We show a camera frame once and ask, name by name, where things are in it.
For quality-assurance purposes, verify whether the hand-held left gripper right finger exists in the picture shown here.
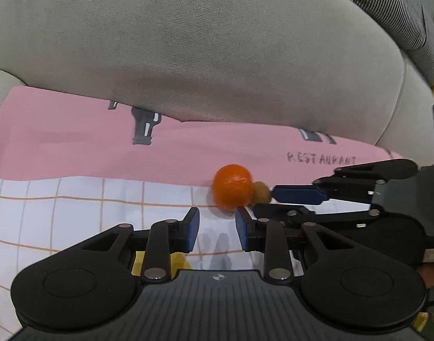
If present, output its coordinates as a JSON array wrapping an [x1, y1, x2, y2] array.
[[235, 206, 360, 282]]

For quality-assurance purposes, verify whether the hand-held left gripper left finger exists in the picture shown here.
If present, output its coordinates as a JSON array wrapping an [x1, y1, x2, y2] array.
[[77, 207, 201, 283]]

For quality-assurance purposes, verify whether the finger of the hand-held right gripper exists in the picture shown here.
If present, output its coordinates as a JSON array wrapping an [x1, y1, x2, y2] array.
[[271, 159, 419, 205], [253, 202, 381, 228]]

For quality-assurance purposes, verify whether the small brown fruit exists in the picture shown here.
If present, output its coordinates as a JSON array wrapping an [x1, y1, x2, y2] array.
[[251, 181, 273, 205]]

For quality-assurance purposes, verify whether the orange tangerine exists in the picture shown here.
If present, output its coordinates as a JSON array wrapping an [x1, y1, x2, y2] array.
[[213, 164, 254, 208]]

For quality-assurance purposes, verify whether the yellow banana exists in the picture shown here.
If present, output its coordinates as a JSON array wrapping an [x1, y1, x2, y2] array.
[[131, 250, 194, 277]]

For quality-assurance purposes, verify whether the pink and white printed cloth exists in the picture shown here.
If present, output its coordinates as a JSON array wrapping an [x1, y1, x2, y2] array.
[[0, 85, 414, 341]]

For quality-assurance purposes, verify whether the beige sofa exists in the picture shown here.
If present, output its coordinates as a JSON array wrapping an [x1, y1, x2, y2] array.
[[0, 0, 434, 171]]

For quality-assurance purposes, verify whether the grey patterned pillow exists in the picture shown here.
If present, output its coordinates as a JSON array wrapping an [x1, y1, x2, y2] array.
[[354, 0, 434, 89]]

